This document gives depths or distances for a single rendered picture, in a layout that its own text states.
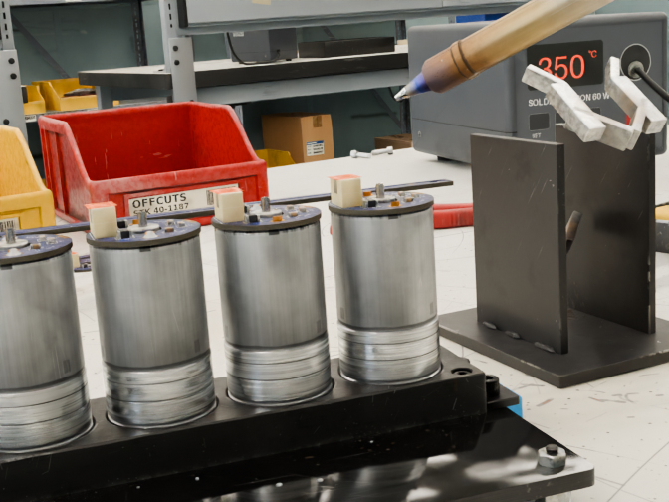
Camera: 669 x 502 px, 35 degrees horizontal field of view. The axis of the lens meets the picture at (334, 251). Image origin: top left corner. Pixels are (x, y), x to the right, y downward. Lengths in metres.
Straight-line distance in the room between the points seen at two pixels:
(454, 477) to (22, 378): 0.09
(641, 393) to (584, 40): 0.40
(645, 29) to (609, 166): 0.36
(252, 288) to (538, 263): 0.11
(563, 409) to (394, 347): 0.06
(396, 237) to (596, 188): 0.12
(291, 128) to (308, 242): 4.70
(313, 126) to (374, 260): 4.66
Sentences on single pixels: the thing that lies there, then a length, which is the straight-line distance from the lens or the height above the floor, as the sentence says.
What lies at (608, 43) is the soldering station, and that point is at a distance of 0.69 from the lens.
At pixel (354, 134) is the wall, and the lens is 5.51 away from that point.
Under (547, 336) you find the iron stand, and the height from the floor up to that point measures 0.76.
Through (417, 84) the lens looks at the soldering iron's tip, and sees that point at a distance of 0.24.
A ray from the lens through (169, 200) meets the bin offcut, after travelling 0.58.
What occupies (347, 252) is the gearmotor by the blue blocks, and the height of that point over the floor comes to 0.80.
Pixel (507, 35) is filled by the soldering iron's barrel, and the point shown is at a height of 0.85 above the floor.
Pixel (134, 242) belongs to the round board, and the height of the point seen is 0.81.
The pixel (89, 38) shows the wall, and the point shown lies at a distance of 4.90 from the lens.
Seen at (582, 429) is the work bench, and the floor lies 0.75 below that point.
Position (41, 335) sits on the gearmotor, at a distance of 0.23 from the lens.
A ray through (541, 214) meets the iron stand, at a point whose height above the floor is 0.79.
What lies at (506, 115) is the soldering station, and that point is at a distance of 0.66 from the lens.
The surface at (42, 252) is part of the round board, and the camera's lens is 0.23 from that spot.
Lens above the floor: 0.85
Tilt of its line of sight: 12 degrees down
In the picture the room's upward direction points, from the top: 4 degrees counter-clockwise
